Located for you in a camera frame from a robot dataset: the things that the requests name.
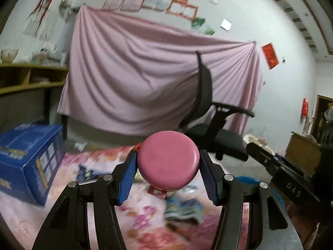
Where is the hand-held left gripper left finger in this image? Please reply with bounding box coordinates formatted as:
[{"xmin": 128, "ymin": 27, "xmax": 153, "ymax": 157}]
[{"xmin": 31, "ymin": 151, "xmax": 138, "ymax": 250}]

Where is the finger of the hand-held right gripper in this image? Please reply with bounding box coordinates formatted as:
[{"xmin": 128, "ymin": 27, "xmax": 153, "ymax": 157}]
[{"xmin": 245, "ymin": 143, "xmax": 281, "ymax": 178}]

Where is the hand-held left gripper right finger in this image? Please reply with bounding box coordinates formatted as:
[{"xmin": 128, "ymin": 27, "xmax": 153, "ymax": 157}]
[{"xmin": 199, "ymin": 150, "xmax": 289, "ymax": 250}]

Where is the white plastic piece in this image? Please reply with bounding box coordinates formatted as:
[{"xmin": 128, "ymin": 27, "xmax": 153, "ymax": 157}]
[{"xmin": 242, "ymin": 134, "xmax": 276, "ymax": 155}]

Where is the pink round plastic lid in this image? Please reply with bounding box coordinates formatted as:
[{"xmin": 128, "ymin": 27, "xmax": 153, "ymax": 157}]
[{"xmin": 137, "ymin": 131, "xmax": 200, "ymax": 196}]

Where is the person's right hand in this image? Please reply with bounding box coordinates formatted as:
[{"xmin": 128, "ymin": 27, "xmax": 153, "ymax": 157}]
[{"xmin": 286, "ymin": 203, "xmax": 324, "ymax": 250}]

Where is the dark blue snack wrapper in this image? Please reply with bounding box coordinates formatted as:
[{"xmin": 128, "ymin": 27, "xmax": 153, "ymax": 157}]
[{"xmin": 77, "ymin": 164, "xmax": 111, "ymax": 183}]

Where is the blue green snack wrapper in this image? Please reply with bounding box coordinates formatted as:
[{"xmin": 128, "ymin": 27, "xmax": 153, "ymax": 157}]
[{"xmin": 163, "ymin": 197, "xmax": 206, "ymax": 225}]

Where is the pink printed blanket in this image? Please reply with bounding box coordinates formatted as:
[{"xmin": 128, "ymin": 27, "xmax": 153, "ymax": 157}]
[{"xmin": 0, "ymin": 146, "xmax": 250, "ymax": 250}]

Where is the wooden cabinet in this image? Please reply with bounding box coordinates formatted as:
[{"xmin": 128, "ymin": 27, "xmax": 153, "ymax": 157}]
[{"xmin": 285, "ymin": 131, "xmax": 322, "ymax": 163}]

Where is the small red door banner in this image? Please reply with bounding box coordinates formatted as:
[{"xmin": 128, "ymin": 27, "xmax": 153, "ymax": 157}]
[{"xmin": 301, "ymin": 97, "xmax": 309, "ymax": 118}]

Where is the black office chair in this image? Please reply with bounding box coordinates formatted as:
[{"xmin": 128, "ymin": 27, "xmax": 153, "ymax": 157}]
[{"xmin": 182, "ymin": 51, "xmax": 255, "ymax": 162}]

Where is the pink hanging cloth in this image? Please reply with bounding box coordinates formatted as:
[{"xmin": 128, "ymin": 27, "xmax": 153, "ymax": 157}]
[{"xmin": 57, "ymin": 5, "xmax": 264, "ymax": 137}]

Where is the blue cardboard box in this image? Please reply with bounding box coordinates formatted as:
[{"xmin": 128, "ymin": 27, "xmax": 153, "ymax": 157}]
[{"xmin": 0, "ymin": 124, "xmax": 65, "ymax": 207}]

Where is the patterned bowl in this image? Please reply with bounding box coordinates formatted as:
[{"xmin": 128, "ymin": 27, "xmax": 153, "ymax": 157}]
[{"xmin": 0, "ymin": 48, "xmax": 19, "ymax": 63}]

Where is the wooden door frame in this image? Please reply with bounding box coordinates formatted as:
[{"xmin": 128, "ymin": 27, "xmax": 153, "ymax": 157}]
[{"xmin": 309, "ymin": 94, "xmax": 333, "ymax": 138}]

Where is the red paper wall sign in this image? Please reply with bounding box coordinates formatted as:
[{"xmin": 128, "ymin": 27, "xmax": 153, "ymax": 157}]
[{"xmin": 261, "ymin": 43, "xmax": 279, "ymax": 70}]

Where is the wooden wall shelf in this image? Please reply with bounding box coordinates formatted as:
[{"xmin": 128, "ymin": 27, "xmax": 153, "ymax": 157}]
[{"xmin": 0, "ymin": 62, "xmax": 69, "ymax": 95}]

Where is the green wall picture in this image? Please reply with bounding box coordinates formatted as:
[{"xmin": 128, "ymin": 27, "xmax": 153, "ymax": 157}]
[{"xmin": 191, "ymin": 17, "xmax": 216, "ymax": 35}]

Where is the wall electrical box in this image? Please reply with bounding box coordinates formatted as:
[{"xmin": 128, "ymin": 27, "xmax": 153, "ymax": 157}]
[{"xmin": 59, "ymin": 0, "xmax": 80, "ymax": 16}]

